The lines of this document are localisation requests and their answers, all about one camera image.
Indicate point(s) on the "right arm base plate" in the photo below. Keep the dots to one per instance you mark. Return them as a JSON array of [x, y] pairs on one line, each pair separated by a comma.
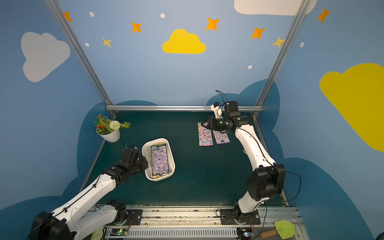
[[236, 217]]

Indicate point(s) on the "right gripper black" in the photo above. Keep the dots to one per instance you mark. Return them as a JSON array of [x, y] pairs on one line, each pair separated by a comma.
[[210, 123]]

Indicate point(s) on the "pink bear sticker sheet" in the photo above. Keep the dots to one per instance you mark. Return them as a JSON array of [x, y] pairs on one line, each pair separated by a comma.
[[221, 138]]

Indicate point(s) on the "pink blue sticker sheet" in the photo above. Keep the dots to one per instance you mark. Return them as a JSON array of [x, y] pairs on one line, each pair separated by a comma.
[[205, 136]]

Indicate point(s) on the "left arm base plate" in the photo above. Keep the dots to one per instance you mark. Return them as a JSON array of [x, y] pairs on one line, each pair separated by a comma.
[[135, 216]]

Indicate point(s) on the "white plastic storage box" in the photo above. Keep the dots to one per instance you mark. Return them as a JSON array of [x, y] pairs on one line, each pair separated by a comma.
[[146, 154]]

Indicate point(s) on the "green toy trowel wooden handle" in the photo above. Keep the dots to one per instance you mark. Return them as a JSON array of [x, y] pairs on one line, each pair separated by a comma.
[[285, 229]]

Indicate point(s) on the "white pot artificial flowers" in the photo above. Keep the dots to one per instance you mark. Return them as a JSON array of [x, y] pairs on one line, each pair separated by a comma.
[[109, 129]]

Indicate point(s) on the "aluminium frame left post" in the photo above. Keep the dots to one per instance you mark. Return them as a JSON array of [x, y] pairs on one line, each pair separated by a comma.
[[57, 12]]

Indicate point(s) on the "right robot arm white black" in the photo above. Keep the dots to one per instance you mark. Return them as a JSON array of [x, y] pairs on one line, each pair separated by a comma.
[[268, 177]]

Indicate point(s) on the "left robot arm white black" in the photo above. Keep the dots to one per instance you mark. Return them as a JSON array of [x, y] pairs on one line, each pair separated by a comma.
[[68, 222]]

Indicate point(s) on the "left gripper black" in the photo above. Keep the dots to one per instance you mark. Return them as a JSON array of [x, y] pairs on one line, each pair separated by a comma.
[[139, 163]]

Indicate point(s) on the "aluminium frame right post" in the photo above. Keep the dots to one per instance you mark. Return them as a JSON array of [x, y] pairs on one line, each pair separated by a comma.
[[284, 49]]

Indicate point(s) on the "purple sticker sheet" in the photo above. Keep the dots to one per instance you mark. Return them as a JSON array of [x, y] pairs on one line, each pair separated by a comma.
[[159, 159]]

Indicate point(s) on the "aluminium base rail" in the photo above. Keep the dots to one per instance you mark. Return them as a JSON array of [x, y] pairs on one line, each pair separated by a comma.
[[199, 217]]

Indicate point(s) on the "white vented cable duct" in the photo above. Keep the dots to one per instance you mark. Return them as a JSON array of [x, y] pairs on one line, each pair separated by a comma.
[[151, 233]]

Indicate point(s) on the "aluminium frame post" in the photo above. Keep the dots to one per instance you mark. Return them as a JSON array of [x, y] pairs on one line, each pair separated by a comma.
[[284, 49], [57, 12]]

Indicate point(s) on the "aluminium frame back bar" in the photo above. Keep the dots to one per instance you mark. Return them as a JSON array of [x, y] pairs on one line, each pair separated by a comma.
[[158, 108]]

